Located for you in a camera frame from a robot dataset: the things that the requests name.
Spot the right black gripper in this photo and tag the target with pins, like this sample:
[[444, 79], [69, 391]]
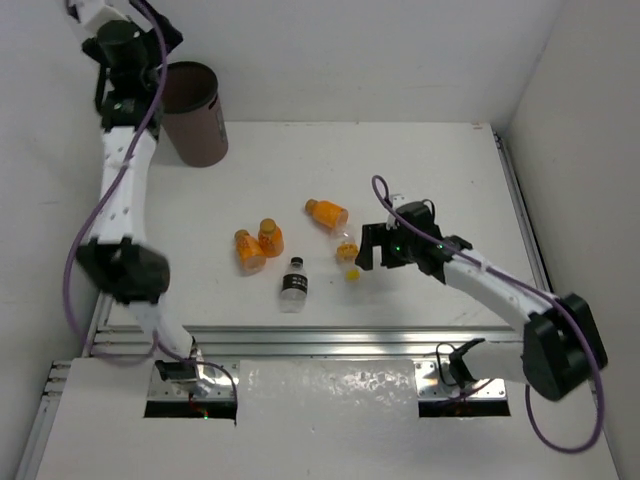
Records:
[[377, 234]]

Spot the orange bottle far centre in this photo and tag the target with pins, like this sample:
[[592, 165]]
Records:
[[327, 214]]

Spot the clear bottle black label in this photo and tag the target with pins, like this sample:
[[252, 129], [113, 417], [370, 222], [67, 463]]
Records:
[[294, 287]]

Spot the aluminium front rail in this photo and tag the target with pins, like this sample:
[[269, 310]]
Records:
[[334, 342]]

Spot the orange bottle left inner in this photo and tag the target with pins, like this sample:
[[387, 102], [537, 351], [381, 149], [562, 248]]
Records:
[[270, 238]]

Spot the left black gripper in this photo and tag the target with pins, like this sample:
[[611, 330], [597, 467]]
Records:
[[167, 36]]

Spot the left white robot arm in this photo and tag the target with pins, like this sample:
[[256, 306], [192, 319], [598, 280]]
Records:
[[112, 247]]

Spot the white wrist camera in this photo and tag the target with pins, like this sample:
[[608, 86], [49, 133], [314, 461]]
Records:
[[91, 15], [397, 200]]

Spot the orange bottle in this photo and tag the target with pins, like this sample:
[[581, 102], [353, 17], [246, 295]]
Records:
[[327, 214], [250, 254], [270, 238]]

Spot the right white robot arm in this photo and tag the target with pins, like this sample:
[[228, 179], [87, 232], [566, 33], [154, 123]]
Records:
[[559, 345]]

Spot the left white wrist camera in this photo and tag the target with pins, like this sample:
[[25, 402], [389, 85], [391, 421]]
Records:
[[91, 15]]

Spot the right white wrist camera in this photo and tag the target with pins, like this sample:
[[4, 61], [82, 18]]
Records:
[[397, 200]]

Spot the orange bottle left outer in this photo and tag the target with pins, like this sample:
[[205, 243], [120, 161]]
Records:
[[250, 254]]

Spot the clear bottle yellow cap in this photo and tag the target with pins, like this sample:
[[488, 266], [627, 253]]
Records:
[[346, 250]]

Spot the brown plastic waste bin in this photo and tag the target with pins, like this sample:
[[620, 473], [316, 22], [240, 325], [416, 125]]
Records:
[[193, 118]]

